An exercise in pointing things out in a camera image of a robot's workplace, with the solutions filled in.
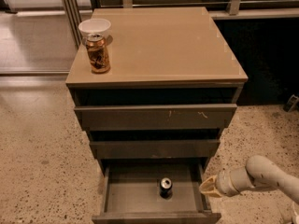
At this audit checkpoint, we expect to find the middle grey drawer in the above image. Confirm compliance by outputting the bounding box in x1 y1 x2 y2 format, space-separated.
90 139 220 159

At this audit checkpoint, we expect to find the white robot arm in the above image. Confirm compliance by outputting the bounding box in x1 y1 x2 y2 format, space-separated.
199 155 299 224

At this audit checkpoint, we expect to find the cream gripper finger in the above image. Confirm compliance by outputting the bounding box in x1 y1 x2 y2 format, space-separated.
200 175 217 190
199 185 221 198

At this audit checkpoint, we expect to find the brown patterned drink can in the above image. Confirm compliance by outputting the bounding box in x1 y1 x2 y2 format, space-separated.
85 34 110 74

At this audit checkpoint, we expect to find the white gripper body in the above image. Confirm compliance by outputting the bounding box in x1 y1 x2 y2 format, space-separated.
216 169 239 197

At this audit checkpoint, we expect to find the white paper bowl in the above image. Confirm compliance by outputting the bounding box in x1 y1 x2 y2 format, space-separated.
78 19 111 37

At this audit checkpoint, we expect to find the bottom grey open drawer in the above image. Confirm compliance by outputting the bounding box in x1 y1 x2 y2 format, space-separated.
92 163 221 224

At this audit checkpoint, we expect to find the blue pepsi can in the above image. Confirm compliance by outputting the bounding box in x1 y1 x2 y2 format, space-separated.
159 177 172 198

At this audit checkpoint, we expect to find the grey drawer cabinet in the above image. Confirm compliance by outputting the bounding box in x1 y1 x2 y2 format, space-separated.
66 7 248 168

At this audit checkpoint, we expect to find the grey bracket on floor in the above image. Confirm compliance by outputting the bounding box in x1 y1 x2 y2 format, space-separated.
283 94 299 112

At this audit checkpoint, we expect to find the top grey drawer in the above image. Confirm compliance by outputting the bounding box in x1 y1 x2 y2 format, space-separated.
75 104 236 131

